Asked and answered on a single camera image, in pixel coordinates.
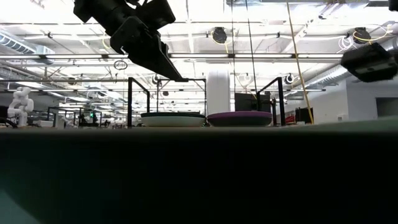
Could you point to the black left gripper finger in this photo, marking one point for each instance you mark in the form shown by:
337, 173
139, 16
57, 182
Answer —
143, 46

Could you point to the dark blue plate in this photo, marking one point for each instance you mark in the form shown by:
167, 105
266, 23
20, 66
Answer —
172, 114

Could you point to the purple plate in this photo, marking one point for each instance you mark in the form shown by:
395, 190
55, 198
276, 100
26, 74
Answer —
239, 114

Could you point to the purple bowl stack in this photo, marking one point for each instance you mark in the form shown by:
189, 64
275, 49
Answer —
239, 122

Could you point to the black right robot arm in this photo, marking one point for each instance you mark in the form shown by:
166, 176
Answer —
393, 4

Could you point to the small black ceiling reel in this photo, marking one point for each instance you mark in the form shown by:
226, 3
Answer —
289, 78
155, 79

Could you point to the grey door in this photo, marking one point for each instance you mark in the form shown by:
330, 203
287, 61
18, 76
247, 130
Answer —
387, 107

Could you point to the small black monitor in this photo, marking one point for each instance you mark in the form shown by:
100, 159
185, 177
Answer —
304, 115

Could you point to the white column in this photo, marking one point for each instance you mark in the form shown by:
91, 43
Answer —
218, 90

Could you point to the ceiling light bar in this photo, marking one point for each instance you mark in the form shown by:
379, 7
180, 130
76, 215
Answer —
248, 56

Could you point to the white robot figure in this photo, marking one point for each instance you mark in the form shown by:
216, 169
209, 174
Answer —
20, 105

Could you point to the green table mat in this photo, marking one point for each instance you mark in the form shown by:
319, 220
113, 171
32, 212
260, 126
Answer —
9, 214

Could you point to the silver ventilation duct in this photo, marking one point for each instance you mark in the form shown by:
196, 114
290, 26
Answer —
323, 79
21, 46

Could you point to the wooden shelf with black frame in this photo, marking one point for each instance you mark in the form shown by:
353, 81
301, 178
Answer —
129, 102

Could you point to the black metal frame station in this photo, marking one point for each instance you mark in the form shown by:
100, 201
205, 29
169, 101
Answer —
197, 79
74, 118

